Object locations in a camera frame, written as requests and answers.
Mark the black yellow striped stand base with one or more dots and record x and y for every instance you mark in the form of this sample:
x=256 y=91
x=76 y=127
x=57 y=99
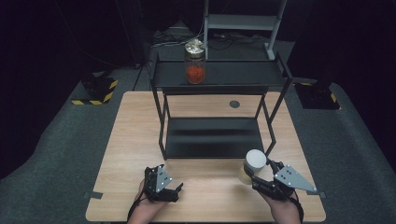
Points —
x=98 y=90
x=317 y=96

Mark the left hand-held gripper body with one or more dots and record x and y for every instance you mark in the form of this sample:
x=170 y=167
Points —
x=158 y=183

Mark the grey metal stand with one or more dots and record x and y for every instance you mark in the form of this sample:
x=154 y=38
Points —
x=239 y=22

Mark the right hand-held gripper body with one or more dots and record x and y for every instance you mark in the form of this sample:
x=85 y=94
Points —
x=286 y=183

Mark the black two-tier metal rack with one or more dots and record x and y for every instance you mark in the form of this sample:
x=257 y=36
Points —
x=214 y=137

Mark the dark round table grommet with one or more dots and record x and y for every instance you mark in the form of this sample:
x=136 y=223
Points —
x=234 y=104

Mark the white-lidded glass jar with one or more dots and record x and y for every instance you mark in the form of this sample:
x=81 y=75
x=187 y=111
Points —
x=253 y=163

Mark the gold-lidded glass jar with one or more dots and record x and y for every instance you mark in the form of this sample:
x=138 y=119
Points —
x=195 y=62

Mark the grey tape strip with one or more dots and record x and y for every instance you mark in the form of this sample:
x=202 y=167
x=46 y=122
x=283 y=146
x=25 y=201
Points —
x=319 y=194
x=93 y=195

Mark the person's right hand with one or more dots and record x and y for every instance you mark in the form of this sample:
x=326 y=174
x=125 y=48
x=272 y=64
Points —
x=283 y=210

